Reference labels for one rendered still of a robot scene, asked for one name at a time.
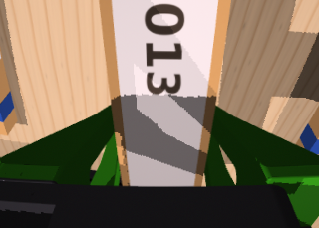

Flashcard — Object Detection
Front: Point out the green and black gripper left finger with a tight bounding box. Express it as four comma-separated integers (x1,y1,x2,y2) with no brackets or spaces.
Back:
0,105,121,186

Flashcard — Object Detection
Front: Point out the tan cardboard box with blue bands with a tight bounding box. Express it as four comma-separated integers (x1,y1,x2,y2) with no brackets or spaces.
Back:
0,48,17,136

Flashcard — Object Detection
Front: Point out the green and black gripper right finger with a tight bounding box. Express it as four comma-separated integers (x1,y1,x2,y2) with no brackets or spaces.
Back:
204,105,319,228

